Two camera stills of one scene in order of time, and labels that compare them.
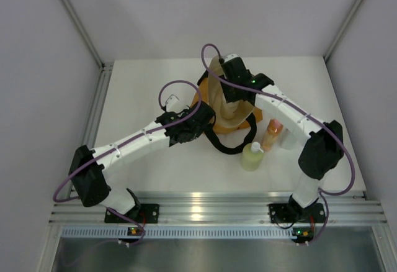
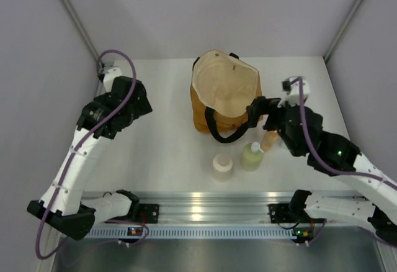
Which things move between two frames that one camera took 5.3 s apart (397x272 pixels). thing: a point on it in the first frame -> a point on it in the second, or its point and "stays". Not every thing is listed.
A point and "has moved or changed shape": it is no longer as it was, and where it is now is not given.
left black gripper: (201, 130) -> (141, 107)
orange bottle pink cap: (274, 128) stays
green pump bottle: (252, 156) stays
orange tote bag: (229, 116) has moved or changed shape
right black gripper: (229, 97) -> (262, 107)
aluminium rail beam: (219, 209) stays
